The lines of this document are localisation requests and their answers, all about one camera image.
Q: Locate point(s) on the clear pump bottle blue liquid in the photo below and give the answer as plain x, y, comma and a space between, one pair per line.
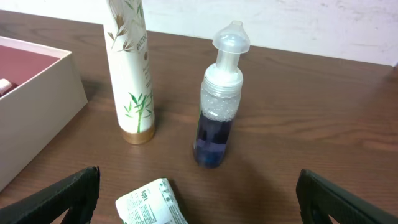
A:
220, 95

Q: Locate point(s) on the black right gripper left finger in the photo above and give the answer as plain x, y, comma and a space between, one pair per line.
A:
75, 195

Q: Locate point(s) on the white box with pink interior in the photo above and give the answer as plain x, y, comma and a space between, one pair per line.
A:
48, 93

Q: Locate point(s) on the white bamboo print tube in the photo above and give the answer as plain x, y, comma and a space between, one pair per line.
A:
128, 58

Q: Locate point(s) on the small teal toothpaste tube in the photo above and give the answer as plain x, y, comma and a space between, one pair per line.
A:
6, 86

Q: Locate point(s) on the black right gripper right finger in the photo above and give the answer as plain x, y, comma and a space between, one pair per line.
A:
321, 201

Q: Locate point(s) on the white and green soap packet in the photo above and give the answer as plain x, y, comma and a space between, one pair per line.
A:
153, 203

